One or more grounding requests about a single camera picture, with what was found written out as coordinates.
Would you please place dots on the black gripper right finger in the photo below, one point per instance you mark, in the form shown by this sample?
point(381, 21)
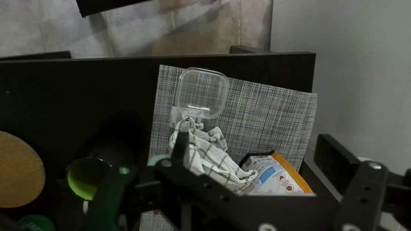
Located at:
point(335, 162)

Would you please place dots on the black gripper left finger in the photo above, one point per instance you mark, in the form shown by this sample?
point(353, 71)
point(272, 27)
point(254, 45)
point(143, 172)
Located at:
point(181, 148)

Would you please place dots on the white checked cloth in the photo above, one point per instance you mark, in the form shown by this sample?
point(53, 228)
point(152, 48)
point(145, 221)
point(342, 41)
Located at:
point(209, 158)

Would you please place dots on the clear plastic container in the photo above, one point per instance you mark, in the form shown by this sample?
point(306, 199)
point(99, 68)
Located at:
point(200, 90)

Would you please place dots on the grey woven placemat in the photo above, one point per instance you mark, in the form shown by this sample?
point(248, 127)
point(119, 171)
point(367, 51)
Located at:
point(265, 119)

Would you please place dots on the black cup green inside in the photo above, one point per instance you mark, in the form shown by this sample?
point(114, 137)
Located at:
point(85, 178)

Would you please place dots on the black side table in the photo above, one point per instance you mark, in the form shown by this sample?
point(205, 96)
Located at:
point(64, 94)

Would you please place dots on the round cork coaster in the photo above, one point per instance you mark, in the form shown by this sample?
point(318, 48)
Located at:
point(19, 168)

